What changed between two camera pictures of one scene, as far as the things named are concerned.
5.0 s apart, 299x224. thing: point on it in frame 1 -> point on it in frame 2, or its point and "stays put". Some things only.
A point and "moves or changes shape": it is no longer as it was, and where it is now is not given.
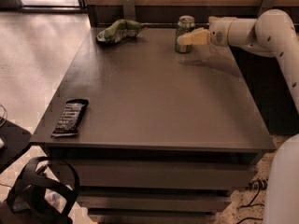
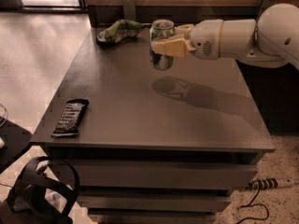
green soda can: (185, 23) moves or changes shape
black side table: (15, 137) stays put
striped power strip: (259, 184) stays put
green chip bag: (119, 31) stays put
